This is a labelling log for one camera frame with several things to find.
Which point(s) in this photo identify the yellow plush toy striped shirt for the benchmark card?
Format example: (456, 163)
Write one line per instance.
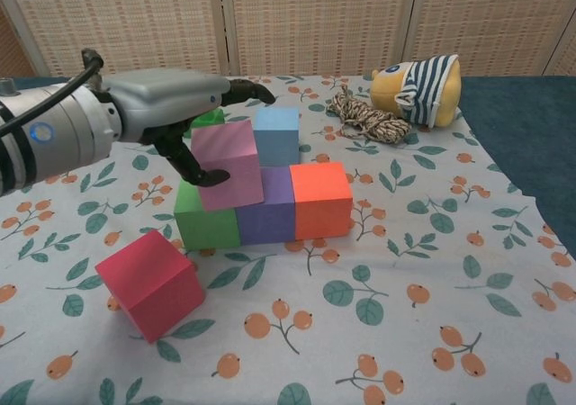
(427, 90)

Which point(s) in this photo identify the purple foam cube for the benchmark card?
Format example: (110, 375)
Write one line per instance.
(265, 225)

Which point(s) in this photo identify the crimson red foam cube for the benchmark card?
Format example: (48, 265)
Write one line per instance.
(148, 283)

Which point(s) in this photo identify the green foam cube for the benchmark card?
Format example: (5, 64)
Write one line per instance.
(207, 229)

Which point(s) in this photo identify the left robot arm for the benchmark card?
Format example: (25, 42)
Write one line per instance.
(67, 139)

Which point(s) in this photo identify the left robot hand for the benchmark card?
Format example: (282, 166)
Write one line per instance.
(162, 99)

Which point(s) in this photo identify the woven folding screen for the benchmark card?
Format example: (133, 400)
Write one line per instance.
(315, 18)

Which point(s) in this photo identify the pink foam cube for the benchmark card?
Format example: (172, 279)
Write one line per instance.
(234, 166)

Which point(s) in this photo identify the light blue foam cube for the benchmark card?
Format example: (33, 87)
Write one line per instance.
(276, 135)

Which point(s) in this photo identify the orange foam cube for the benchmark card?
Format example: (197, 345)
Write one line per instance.
(321, 198)

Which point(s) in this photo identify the green toy building brick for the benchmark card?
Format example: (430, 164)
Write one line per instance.
(211, 118)

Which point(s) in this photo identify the floral fruit print tablecloth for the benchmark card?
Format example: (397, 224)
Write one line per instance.
(405, 288)

